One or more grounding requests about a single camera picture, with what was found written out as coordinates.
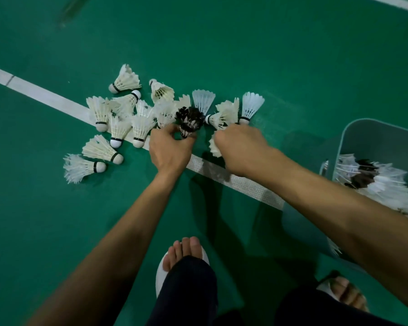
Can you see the person's left hand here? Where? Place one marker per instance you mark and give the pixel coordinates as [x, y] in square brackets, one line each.
[168, 152]

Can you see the person's right hand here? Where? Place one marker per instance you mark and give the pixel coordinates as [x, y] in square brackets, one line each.
[243, 149]

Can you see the person's right fingers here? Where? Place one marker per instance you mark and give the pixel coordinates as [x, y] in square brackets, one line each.
[226, 134]

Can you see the person's left thumb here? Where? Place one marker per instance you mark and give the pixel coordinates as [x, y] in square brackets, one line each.
[187, 143]

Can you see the white feather shuttlecock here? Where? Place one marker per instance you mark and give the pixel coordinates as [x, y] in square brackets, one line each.
[215, 148]

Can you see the black feather shuttlecock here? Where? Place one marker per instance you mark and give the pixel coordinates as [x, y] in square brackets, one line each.
[190, 119]

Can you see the person's right forearm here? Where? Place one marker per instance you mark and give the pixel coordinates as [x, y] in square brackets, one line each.
[343, 213]

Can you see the person's left forearm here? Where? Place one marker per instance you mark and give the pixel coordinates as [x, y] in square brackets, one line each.
[122, 247]

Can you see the pile of white shuttlecocks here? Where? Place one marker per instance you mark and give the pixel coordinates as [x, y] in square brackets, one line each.
[125, 79]

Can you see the person's left foot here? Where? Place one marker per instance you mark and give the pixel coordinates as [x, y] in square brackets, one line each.
[185, 249]

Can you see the person's foot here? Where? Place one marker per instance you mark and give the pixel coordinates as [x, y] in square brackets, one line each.
[185, 249]
[348, 291]

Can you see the white slipper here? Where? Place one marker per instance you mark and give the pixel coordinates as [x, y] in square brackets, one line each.
[161, 274]
[326, 287]

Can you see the dark feather shuttlecock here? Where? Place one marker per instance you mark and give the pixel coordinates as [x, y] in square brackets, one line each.
[363, 176]

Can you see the grey plastic bin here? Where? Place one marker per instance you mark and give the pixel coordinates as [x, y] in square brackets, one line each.
[370, 139]

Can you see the black trousers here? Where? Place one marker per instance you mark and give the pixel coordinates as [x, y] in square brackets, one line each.
[187, 295]

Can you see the heap of white shuttlecocks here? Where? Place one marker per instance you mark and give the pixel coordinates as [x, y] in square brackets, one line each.
[391, 190]

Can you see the person's right foot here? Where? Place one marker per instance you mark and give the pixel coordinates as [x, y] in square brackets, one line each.
[348, 291]

